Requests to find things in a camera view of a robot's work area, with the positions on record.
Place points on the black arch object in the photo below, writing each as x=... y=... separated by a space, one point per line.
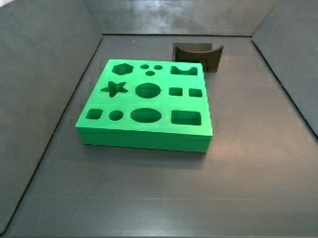
x=197 y=52

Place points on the green shape sorter block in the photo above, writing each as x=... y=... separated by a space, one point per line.
x=148 y=104

